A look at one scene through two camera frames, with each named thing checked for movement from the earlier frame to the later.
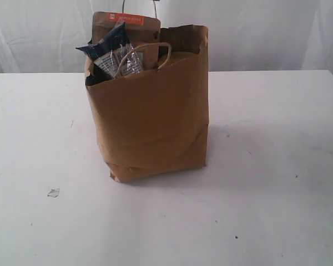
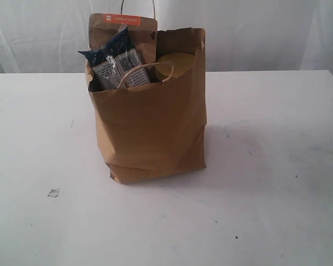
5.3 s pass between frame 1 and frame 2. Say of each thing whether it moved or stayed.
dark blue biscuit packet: moved
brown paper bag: stayed
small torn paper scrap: stayed
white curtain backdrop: stayed
